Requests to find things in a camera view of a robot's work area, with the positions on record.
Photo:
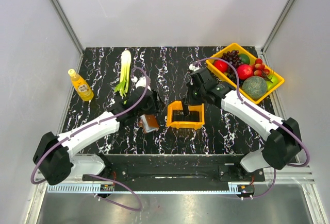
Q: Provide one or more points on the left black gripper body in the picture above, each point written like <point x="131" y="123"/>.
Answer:
<point x="153" y="106"/>

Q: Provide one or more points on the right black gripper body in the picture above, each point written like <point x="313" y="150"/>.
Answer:
<point x="196" y="92"/>

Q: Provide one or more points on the brown leather card holder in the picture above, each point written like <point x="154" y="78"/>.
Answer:
<point x="148" y="123"/>

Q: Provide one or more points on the small orange plastic bin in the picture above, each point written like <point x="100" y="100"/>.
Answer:
<point x="176" y="105"/>

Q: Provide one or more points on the striped edge credit card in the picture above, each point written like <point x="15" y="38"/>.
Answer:
<point x="185" y="107"/>

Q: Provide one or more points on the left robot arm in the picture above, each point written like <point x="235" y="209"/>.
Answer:
<point x="56" y="156"/>

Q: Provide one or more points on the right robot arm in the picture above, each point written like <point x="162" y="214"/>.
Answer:
<point x="280" y="136"/>

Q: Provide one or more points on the black credit card in bin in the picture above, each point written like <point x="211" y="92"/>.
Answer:
<point x="178" y="116"/>

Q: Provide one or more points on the red apple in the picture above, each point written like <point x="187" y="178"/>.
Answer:
<point x="220" y="65"/>

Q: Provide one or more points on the dark purple grape bunch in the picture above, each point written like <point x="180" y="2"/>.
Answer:
<point x="233" y="59"/>

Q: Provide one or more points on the red pomegranate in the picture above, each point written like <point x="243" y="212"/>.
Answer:
<point x="245" y="71"/>

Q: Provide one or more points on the dark green avocado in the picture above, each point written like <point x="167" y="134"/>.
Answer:
<point x="244" y="59"/>

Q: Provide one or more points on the large yellow fruit tray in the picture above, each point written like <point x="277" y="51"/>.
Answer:
<point x="223" y="77"/>

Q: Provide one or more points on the green netted melon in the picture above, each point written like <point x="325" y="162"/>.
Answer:
<point x="255" y="87"/>

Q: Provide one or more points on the red lychee cluster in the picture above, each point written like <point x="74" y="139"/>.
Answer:
<point x="259" y="68"/>

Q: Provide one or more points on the yellow juice bottle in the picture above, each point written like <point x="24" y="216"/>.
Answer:
<point x="80" y="85"/>

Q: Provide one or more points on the green apple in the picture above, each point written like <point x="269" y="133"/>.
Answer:
<point x="271" y="82"/>

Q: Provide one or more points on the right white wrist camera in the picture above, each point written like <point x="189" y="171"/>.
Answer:
<point x="193" y="68"/>

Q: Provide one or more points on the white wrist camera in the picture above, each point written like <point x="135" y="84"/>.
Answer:
<point x="141" y="82"/>
<point x="193" y="68"/>

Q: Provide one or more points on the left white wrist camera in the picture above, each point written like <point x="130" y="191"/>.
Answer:
<point x="141" y="82"/>

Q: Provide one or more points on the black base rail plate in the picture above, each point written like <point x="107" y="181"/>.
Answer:
<point x="221" y="167"/>

